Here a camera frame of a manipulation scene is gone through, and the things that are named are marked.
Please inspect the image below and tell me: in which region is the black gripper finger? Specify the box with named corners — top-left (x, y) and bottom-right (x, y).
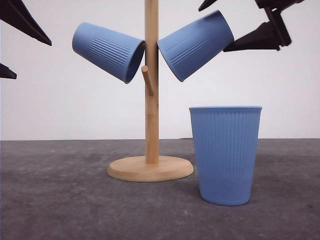
top-left (0, 63), bottom-right (17, 79)
top-left (0, 0), bottom-right (52, 46)

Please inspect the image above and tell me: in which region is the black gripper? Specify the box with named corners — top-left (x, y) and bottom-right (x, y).
top-left (198, 0), bottom-right (305, 52)

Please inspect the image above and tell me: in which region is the blue cup peg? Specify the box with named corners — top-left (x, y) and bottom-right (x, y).
top-left (72, 22), bottom-right (146, 84)
top-left (157, 10), bottom-right (235, 82)
top-left (189, 105), bottom-right (262, 206)

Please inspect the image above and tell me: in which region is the wooden cup tree stand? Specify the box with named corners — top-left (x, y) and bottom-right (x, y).
top-left (107, 0), bottom-right (194, 183)

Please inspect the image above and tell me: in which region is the blue cup front peg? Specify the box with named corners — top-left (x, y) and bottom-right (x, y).
top-left (189, 105), bottom-right (262, 206)

